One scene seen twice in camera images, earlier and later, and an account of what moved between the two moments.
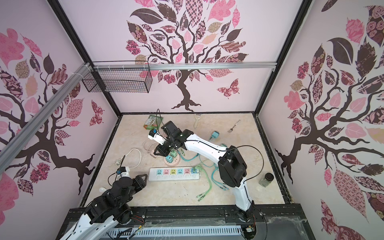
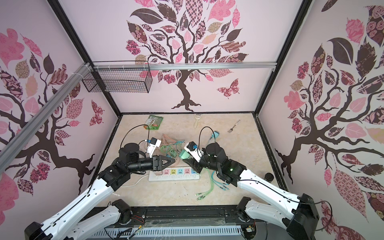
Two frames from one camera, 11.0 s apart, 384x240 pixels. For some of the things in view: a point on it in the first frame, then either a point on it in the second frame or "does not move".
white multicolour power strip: x=166 y=174 does not move
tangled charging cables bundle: x=209 y=170 does not move
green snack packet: x=153 y=122 does not move
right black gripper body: x=169 y=146 to x=206 y=162
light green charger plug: x=173 y=153 does not move
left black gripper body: x=138 y=185 to x=155 y=167
